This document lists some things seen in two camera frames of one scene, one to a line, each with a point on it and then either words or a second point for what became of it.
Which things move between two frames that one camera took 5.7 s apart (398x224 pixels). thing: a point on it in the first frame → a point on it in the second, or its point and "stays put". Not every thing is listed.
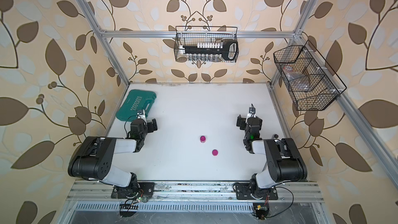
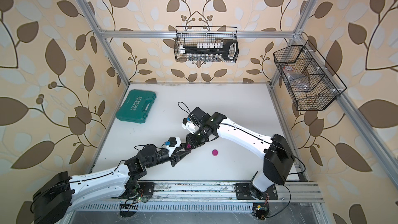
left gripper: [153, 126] → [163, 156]
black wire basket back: [216, 44] stays put
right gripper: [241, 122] → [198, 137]
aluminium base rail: [194, 192] stays put
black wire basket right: [311, 84] stays put
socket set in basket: [212, 51] stays put
